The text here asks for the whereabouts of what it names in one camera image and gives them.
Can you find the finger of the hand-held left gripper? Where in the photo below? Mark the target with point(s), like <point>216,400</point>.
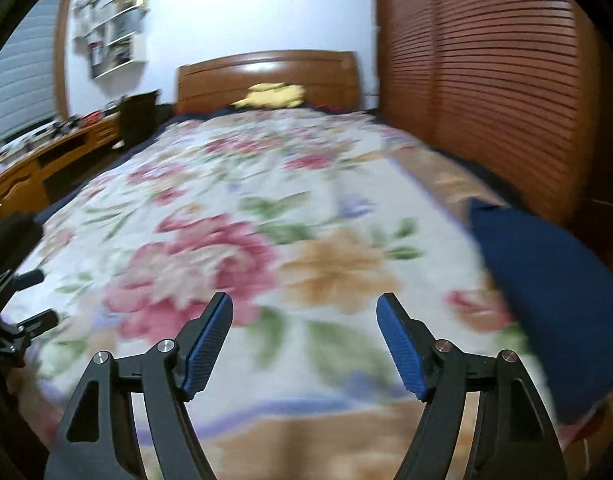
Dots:
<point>29,279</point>
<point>39,321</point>

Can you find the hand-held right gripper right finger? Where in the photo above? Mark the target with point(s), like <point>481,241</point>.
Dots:
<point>401,345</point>

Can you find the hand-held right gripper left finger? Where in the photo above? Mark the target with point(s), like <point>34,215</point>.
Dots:
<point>206,345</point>

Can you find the navy blue blazer jacket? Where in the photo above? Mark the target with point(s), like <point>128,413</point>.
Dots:
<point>551,300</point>

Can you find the folded black clothes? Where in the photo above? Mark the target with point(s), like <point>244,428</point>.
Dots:
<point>11,245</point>

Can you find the wooden desk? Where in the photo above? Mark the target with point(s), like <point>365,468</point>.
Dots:
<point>46,160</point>

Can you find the floral blanket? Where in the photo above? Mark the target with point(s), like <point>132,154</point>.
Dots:
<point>266,200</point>

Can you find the dark brown chair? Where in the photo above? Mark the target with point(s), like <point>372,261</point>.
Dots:
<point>139,120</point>

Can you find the window with grey blind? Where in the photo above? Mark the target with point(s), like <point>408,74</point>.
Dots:
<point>21,80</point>

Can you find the yellow plush toy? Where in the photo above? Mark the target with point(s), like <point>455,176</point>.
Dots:
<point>271,96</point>

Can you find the wooden louvered wardrobe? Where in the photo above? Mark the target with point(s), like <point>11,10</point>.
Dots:
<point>486,85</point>

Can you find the wooden bed headboard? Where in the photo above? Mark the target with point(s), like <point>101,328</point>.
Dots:
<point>266,72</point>

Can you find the white wall shelf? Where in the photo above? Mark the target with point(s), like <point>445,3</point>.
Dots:
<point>119,40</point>

